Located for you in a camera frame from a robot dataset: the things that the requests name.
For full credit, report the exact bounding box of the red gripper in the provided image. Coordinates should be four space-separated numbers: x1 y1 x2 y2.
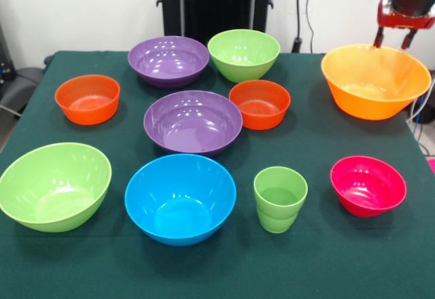
373 0 435 50

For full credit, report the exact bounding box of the large orange bowl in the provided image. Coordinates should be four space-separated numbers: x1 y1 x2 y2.
321 43 432 121

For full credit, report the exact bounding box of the small green bowl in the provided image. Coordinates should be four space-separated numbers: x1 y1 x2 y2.
207 29 281 84

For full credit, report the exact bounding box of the pink bowl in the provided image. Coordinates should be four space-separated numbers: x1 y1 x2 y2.
330 156 408 218

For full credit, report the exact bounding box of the orange-red bowl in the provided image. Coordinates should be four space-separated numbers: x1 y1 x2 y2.
228 80 292 130
54 74 121 126

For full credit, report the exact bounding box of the green cup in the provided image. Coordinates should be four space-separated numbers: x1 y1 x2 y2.
253 166 309 234

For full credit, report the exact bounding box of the purple bowl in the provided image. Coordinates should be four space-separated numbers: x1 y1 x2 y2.
143 90 243 158
127 35 211 88

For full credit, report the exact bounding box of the dark green tablecloth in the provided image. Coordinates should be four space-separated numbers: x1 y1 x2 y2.
0 50 435 299

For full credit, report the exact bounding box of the blue bowl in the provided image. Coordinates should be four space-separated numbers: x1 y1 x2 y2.
124 153 237 247

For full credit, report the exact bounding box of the grey office chair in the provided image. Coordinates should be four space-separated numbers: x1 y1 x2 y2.
0 23 47 120

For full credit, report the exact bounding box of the large green bowl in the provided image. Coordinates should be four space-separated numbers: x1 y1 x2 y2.
0 142 113 234

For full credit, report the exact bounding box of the thin black cable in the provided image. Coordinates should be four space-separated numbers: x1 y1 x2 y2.
305 0 315 54

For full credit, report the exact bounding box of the tangle of floor cables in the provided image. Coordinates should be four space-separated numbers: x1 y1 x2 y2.
407 88 435 154

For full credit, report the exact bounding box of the black cable with plug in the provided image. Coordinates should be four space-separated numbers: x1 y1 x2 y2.
292 0 304 54

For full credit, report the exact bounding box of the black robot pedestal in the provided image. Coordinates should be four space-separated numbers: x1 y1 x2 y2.
156 0 275 40

